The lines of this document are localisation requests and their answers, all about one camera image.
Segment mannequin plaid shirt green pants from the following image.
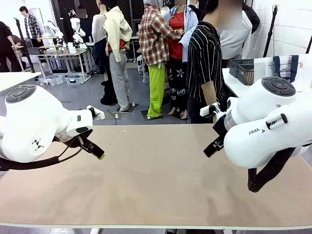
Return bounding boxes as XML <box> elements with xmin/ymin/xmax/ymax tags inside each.
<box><xmin>138</xmin><ymin>0</ymin><xmax>183</xmax><ymax>120</ymax></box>

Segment grey mannequin base plate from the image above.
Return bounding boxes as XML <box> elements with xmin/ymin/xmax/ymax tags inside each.
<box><xmin>116</xmin><ymin>102</ymin><xmax>139</xmax><ymax>114</ymax></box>
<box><xmin>140</xmin><ymin>109</ymin><xmax>164</xmax><ymax>121</ymax></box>
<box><xmin>96</xmin><ymin>109</ymin><xmax>124</xmax><ymax>121</ymax></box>

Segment clear shopping bag navy handles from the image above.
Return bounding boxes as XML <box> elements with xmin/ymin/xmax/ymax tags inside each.
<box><xmin>253</xmin><ymin>54</ymin><xmax>312</xmax><ymax>85</ymax></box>

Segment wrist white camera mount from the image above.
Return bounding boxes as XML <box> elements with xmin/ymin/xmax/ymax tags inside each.
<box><xmin>86</xmin><ymin>105</ymin><xmax>104</xmax><ymax>120</ymax></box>
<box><xmin>199</xmin><ymin>102</ymin><xmax>227</xmax><ymax>118</ymax></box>

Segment mannequin cream shirt grey pants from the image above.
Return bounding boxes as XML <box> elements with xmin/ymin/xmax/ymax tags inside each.
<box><xmin>92</xmin><ymin>0</ymin><xmax>134</xmax><ymax>113</ymax></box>

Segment man in plaid overshirt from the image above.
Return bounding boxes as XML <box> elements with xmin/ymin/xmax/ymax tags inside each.
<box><xmin>19</xmin><ymin>6</ymin><xmax>43</xmax><ymax>47</ymax></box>

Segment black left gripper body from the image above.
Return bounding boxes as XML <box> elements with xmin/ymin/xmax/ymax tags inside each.
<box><xmin>54</xmin><ymin>128</ymin><xmax>94</xmax><ymax>149</ymax></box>

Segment arm black cable sleeve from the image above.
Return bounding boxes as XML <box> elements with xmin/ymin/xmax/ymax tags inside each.
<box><xmin>247</xmin><ymin>146</ymin><xmax>297</xmax><ymax>193</ymax></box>
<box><xmin>0</xmin><ymin>143</ymin><xmax>85</xmax><ymax>171</ymax></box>

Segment person in black clothes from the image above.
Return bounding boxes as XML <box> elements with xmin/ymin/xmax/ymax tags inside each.
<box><xmin>0</xmin><ymin>21</ymin><xmax>24</xmax><ymax>73</ymax></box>

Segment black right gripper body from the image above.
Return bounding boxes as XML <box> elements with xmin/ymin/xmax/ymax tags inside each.
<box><xmin>212</xmin><ymin>114</ymin><xmax>230</xmax><ymax>144</ymax></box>

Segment left arm black cable sleeve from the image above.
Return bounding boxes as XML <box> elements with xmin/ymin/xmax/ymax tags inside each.
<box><xmin>0</xmin><ymin>143</ymin><xmax>85</xmax><ymax>171</ymax></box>

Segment clear plastic storage bin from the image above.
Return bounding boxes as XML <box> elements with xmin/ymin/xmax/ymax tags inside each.
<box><xmin>38</xmin><ymin>74</ymin><xmax>64</xmax><ymax>87</ymax></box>
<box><xmin>65</xmin><ymin>74</ymin><xmax>85</xmax><ymax>85</ymax></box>

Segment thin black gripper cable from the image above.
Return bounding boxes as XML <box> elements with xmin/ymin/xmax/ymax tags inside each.
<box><xmin>55</xmin><ymin>136</ymin><xmax>85</xmax><ymax>159</ymax></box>

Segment person in dark top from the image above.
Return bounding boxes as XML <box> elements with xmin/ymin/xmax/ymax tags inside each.
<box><xmin>76</xmin><ymin>8</ymin><xmax>94</xmax><ymax>44</ymax></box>

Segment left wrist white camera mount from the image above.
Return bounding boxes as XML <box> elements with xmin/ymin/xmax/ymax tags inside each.
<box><xmin>86</xmin><ymin>105</ymin><xmax>104</xmax><ymax>120</ymax></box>

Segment right arm black cable sleeve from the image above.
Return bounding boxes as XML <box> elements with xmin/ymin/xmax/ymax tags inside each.
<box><xmin>247</xmin><ymin>146</ymin><xmax>297</xmax><ymax>193</ymax></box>

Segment grey background work table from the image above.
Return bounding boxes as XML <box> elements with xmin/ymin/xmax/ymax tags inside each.
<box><xmin>30</xmin><ymin>47</ymin><xmax>95</xmax><ymax>81</ymax></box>

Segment mannequin red shirt blue jacket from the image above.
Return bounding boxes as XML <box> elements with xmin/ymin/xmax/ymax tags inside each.
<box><xmin>162</xmin><ymin>0</ymin><xmax>199</xmax><ymax>120</ymax></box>

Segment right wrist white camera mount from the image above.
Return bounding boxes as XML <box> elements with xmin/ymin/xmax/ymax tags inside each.
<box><xmin>199</xmin><ymin>102</ymin><xmax>227</xmax><ymax>118</ymax></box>

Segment person in striped black shirt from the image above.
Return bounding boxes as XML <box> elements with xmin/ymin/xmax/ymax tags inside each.
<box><xmin>186</xmin><ymin>0</ymin><xmax>244</xmax><ymax>124</ymax></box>

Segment white side table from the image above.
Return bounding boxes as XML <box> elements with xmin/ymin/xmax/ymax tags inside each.
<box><xmin>0</xmin><ymin>72</ymin><xmax>42</xmax><ymax>96</ymax></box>
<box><xmin>221</xmin><ymin>67</ymin><xmax>255</xmax><ymax>98</ymax></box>

